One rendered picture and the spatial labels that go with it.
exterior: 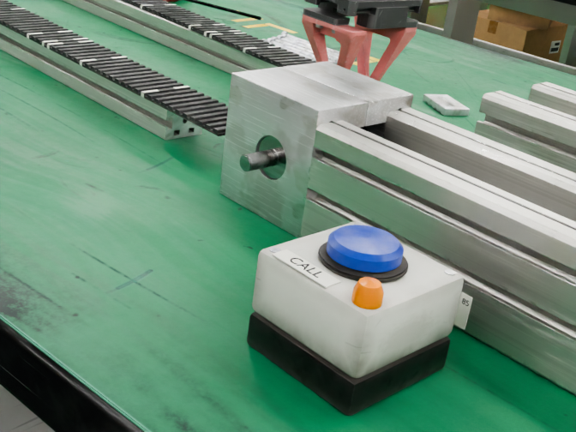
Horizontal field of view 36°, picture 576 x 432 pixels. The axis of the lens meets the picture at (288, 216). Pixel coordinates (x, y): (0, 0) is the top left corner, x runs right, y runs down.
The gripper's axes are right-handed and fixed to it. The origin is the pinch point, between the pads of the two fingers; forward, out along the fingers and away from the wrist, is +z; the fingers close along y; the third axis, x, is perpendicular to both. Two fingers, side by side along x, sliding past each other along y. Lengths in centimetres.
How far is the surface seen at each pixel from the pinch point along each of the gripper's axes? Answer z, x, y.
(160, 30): 1.9, 30.0, -1.0
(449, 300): -1.0, -34.1, -28.9
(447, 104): 2.2, -3.0, 12.8
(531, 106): -5.1, -21.9, -3.6
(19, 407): 59, 41, -12
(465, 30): 33, 121, 198
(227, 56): 1.4, 16.7, -1.6
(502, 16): 48, 188, 325
